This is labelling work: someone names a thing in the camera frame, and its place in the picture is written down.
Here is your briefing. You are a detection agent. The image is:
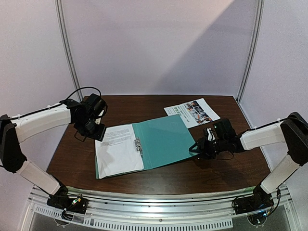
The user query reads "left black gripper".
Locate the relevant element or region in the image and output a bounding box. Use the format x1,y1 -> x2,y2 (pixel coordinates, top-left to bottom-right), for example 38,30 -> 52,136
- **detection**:
77,116 -> 107,141

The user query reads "teal plastic folder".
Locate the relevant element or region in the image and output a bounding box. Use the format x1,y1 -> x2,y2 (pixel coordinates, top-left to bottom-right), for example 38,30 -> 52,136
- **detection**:
95,114 -> 200,180

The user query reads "white text paper sheet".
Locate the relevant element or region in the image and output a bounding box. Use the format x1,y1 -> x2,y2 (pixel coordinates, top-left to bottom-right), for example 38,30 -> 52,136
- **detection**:
95,124 -> 144,179

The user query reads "metal folder clip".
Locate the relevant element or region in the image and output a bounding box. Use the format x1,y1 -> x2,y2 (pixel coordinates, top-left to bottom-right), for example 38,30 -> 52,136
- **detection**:
134,137 -> 143,157

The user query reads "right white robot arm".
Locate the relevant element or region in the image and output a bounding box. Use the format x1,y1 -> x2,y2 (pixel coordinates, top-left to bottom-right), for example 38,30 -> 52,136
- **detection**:
189,112 -> 308,210

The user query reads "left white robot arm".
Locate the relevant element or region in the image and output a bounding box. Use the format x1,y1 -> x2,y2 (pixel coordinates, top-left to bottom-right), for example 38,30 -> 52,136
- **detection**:
0,94 -> 108,209

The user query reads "colour printed brochure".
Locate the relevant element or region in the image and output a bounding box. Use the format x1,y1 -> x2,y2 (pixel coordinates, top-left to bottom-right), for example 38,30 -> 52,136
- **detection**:
164,98 -> 221,128

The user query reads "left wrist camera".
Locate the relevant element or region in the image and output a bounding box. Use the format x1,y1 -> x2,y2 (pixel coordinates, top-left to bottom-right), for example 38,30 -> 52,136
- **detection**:
82,93 -> 108,118

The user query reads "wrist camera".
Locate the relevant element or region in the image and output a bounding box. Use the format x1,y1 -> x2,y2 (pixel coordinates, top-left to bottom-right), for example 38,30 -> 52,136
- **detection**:
213,118 -> 236,140
82,93 -> 108,118

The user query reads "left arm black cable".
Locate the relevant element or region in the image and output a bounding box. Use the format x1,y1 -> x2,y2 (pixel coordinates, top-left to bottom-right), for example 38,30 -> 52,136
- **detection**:
60,87 -> 102,104

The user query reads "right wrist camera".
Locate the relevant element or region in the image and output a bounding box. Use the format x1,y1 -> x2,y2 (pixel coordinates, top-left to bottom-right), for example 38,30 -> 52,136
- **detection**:
213,118 -> 236,140

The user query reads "aluminium front rail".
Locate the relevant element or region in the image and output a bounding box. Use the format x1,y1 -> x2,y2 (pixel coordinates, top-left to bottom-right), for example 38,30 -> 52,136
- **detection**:
27,185 -> 293,218

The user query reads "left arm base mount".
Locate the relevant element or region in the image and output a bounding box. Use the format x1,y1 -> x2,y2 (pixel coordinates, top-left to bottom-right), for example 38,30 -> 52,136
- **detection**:
47,195 -> 89,214

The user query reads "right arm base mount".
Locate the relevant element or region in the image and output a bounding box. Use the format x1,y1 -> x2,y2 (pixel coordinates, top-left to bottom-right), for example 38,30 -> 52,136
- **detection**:
231,192 -> 280,217

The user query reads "perforated metal cable tray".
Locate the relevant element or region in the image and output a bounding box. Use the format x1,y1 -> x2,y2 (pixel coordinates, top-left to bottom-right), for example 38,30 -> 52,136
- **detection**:
29,205 -> 234,231

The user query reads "left aluminium corner post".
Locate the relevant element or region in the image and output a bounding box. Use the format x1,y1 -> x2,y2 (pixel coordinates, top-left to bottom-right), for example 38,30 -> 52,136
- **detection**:
55,0 -> 80,90

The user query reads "aluminium corner post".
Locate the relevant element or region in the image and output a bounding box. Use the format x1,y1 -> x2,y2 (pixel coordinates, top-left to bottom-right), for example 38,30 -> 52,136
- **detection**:
55,0 -> 80,90
236,0 -> 264,104

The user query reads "right aluminium corner post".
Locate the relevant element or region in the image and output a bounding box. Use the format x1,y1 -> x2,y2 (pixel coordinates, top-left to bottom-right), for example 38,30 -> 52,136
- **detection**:
236,0 -> 264,104

